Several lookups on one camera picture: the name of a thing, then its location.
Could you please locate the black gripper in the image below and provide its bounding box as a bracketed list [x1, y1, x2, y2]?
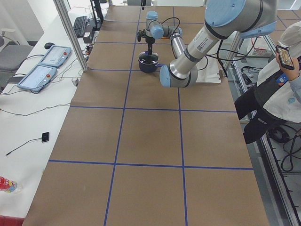
[145, 37, 154, 55]

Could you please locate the glass pot lid purple knob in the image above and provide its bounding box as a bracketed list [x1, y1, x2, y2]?
[138, 51, 158, 64]

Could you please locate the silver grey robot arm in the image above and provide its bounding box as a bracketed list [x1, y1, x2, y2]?
[144, 0, 278, 88]

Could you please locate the black keyboard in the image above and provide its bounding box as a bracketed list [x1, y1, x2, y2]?
[73, 16, 87, 38]

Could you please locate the small metal cylinder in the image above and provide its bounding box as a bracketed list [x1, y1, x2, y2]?
[71, 78, 79, 86]

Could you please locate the upper blue teach pendant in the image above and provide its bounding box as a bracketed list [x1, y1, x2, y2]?
[39, 45, 71, 68]

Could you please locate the blue teach pendant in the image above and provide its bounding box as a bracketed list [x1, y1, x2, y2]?
[39, 45, 71, 68]
[17, 64, 57, 92]

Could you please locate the black computer mouse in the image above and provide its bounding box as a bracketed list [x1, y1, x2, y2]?
[44, 42, 55, 49]

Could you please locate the lower blue teach pendant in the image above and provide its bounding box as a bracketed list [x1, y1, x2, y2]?
[17, 64, 57, 92]

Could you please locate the black smartphone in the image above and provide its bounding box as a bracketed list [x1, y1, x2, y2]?
[276, 45, 294, 70]

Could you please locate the grey office chair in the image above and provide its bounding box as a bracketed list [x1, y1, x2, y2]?
[0, 28, 35, 90]

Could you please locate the person in white shirt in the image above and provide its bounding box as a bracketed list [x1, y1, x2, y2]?
[234, 22, 301, 144]

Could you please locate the small black square pad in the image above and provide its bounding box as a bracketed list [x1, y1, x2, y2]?
[41, 132, 50, 143]

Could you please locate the red printed plastic bag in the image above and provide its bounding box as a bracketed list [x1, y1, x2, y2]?
[0, 176, 23, 194]

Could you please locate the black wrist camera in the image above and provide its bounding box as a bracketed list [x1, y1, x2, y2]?
[137, 29, 145, 42]

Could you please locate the dark blue saucepan purple handle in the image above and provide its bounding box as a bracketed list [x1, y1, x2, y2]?
[138, 62, 163, 73]

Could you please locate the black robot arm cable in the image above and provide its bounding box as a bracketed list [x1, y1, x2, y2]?
[161, 17, 181, 36]

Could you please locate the aluminium frame post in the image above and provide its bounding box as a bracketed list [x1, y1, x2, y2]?
[53, 0, 88, 72]

